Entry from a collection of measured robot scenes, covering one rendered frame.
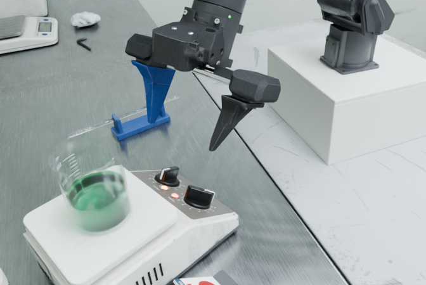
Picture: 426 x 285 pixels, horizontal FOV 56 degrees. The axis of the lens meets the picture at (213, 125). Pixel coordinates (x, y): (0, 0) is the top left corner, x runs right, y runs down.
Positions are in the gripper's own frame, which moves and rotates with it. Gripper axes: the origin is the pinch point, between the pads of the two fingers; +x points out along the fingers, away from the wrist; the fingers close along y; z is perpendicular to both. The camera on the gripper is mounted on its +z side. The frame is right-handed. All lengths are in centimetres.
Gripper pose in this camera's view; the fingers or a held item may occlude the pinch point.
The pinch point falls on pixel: (187, 109)
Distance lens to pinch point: 48.0
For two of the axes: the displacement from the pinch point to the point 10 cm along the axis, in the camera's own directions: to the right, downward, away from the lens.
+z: -4.8, 0.5, -8.8
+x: -2.9, 9.3, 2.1
